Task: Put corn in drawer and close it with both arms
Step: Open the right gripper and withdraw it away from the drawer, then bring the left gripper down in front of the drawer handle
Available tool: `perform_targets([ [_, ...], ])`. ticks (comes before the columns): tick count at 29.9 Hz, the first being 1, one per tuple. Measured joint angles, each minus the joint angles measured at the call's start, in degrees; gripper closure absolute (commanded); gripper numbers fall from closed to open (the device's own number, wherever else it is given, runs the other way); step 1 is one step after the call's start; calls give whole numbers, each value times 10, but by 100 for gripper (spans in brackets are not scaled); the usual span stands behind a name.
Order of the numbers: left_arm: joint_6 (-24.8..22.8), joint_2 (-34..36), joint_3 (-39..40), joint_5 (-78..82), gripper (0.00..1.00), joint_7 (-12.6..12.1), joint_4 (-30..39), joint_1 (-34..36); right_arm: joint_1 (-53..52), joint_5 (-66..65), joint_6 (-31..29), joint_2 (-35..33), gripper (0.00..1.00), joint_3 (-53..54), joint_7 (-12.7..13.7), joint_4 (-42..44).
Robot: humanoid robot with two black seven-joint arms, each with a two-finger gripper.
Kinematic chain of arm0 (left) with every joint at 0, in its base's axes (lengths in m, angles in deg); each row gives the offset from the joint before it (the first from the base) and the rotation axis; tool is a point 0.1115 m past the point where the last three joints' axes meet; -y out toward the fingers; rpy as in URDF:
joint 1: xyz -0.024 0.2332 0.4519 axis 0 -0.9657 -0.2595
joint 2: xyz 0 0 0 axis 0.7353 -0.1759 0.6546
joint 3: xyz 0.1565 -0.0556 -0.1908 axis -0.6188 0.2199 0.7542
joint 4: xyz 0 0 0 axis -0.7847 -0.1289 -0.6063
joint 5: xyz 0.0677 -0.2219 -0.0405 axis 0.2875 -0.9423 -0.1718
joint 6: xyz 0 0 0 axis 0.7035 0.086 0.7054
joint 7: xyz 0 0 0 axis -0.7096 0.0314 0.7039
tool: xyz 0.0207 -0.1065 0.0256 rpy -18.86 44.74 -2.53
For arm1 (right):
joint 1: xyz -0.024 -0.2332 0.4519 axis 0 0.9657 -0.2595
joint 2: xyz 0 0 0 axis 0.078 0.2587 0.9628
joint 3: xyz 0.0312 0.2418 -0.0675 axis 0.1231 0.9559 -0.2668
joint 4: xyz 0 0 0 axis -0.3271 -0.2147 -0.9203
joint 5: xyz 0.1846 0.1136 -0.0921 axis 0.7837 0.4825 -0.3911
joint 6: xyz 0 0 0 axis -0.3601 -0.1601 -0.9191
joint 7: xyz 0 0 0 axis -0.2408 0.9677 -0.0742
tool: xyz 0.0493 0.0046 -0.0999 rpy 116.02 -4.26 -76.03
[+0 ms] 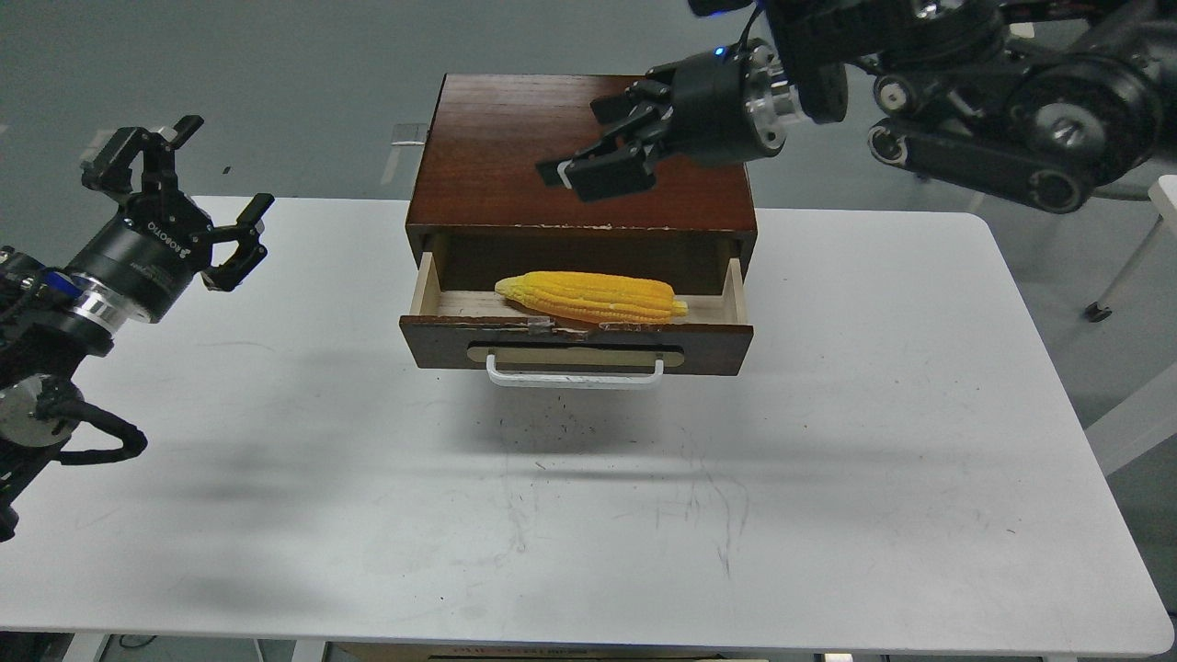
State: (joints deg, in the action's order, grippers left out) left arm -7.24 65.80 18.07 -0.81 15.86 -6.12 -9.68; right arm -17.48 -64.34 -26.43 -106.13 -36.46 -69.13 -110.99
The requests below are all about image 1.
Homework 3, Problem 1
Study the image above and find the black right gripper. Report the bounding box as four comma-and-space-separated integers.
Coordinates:
536, 51, 792, 201

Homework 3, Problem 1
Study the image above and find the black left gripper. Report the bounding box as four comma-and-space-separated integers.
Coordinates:
69, 115, 275, 324

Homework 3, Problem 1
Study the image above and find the yellow corn cob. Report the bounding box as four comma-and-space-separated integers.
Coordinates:
496, 269, 690, 325

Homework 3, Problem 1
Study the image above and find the wooden drawer with dark front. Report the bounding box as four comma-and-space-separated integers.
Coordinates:
399, 253, 754, 376

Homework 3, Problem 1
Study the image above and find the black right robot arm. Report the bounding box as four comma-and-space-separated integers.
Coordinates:
536, 1, 1173, 214

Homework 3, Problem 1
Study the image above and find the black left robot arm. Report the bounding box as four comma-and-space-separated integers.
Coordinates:
1, 115, 274, 541

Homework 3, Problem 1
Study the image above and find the dark wooden cabinet box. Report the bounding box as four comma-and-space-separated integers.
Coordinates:
405, 73, 758, 264

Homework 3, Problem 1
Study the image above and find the grey office chair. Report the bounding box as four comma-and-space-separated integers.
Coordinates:
1083, 176, 1176, 323

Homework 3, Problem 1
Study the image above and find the white drawer handle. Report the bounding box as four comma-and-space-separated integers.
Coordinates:
485, 353, 665, 391

